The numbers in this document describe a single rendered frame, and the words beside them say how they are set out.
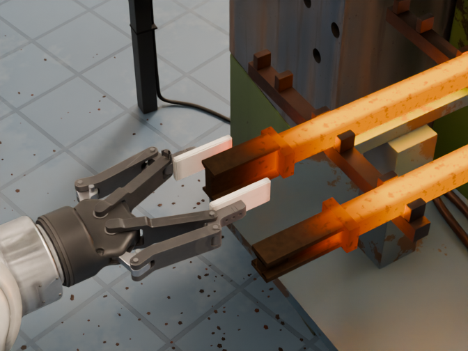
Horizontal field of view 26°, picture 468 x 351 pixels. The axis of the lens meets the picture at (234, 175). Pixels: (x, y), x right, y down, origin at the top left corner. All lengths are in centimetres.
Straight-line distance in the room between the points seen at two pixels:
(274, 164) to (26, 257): 29
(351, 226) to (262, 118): 94
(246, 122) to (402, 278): 77
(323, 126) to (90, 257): 30
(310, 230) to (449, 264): 39
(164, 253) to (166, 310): 116
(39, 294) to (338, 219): 30
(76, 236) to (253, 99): 101
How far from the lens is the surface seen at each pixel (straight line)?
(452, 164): 109
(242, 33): 190
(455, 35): 166
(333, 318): 128
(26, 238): 97
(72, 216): 99
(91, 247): 98
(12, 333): 78
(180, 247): 99
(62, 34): 284
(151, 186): 106
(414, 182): 106
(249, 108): 197
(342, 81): 161
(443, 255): 136
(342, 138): 110
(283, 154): 107
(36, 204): 237
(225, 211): 102
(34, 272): 96
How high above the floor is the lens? 170
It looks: 45 degrees down
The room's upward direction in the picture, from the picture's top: straight up
